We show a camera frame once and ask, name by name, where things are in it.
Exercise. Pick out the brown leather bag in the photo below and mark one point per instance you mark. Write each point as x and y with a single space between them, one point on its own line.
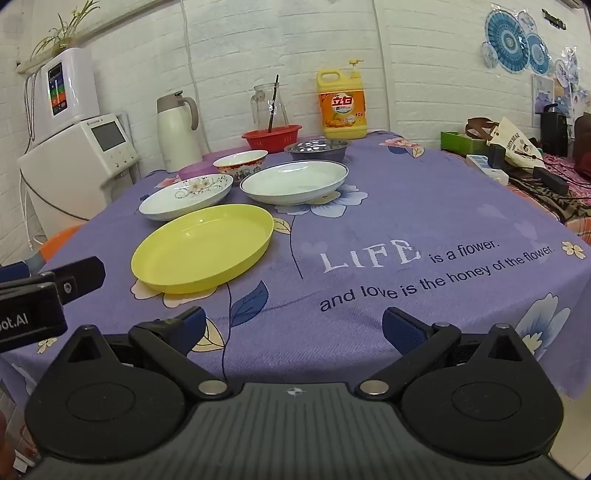
480 128

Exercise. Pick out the white water purifier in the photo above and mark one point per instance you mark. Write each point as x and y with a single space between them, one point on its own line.
64 94

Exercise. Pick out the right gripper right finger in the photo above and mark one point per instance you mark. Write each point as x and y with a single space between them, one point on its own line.
421 346

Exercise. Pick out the black speaker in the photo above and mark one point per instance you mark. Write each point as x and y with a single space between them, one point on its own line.
554 131

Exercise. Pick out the orange plastic stool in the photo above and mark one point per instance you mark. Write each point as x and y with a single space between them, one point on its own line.
49 248

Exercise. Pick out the white blue-rimmed plate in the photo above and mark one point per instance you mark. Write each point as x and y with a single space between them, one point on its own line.
294 183

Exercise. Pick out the green box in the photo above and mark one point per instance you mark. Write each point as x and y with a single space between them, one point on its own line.
461 144

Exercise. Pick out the black power adapter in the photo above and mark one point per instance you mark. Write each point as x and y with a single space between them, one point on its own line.
552 181

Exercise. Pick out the stainless steel bowl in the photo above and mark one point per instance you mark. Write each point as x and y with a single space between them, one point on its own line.
318 149

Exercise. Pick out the blue paper fan decoration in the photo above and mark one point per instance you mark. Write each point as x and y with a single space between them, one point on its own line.
512 41

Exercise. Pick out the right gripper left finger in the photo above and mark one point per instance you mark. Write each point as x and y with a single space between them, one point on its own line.
163 346

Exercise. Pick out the white thermos jug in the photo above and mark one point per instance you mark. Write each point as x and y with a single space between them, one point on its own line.
177 123

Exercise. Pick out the white red-patterned ceramic bowl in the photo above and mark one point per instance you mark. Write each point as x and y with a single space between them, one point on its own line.
241 165

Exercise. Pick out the white water dispenser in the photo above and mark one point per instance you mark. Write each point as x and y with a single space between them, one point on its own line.
74 175

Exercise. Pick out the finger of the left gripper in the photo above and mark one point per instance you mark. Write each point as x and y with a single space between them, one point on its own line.
79 278

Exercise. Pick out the yellow detergent bottle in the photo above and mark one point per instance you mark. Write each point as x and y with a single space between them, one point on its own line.
342 103

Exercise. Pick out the purple plastic bowl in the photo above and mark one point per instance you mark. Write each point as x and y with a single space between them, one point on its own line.
197 169

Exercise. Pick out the glass pitcher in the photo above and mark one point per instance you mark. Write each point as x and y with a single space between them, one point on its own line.
261 103

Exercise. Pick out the white floral ceramic plate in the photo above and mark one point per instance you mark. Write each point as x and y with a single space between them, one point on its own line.
186 196

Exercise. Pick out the white power strip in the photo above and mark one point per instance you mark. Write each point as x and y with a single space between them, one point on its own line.
481 163

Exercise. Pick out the yellow plastic plate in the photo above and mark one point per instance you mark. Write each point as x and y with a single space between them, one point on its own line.
203 249

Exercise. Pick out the red plastic basket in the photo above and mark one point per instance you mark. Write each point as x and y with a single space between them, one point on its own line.
274 141

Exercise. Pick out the potted green plant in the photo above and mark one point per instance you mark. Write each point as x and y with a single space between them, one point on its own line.
62 37

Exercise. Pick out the purple floral tablecloth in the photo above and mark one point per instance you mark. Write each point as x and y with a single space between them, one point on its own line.
429 235

